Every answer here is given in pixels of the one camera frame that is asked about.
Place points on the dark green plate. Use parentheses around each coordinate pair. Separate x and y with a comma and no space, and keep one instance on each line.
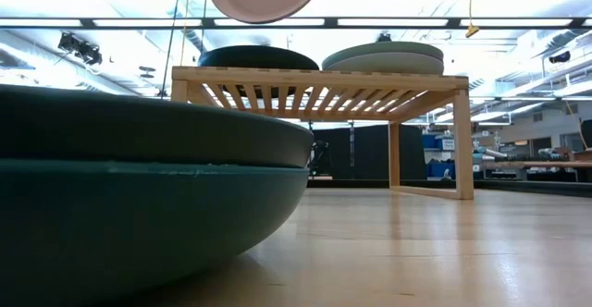
(139,131)

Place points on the small black background device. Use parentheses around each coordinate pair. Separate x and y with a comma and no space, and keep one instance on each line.
(320,154)

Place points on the black ceiling-mounted device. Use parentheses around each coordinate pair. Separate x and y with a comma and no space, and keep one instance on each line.
(559,57)

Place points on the blue bin with white label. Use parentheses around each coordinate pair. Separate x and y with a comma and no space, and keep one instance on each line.
(439,143)

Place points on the blue storage bin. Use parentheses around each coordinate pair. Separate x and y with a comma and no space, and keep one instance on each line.
(439,169)

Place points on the black partition panel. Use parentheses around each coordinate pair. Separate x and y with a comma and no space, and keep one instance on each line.
(365,154)

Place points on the teal plate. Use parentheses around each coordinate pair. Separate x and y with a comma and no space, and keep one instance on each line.
(115,233)

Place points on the pale mint green plate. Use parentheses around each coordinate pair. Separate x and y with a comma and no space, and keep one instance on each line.
(384,48)

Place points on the small black ceiling lamp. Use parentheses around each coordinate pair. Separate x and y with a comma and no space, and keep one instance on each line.
(384,38)

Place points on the black ceiling track light cluster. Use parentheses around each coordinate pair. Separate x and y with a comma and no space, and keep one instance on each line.
(81,49)

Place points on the light grey plate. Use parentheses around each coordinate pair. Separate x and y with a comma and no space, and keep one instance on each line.
(388,65)

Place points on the dark purple plate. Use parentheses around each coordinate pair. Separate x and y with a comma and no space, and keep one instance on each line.
(259,58)

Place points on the wooden workbench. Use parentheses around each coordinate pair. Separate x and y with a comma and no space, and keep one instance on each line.
(541,164)

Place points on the wooden slatted shelf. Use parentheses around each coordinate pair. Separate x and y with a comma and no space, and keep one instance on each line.
(324,81)

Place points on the black monitor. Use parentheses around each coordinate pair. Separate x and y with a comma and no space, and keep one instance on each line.
(587,133)

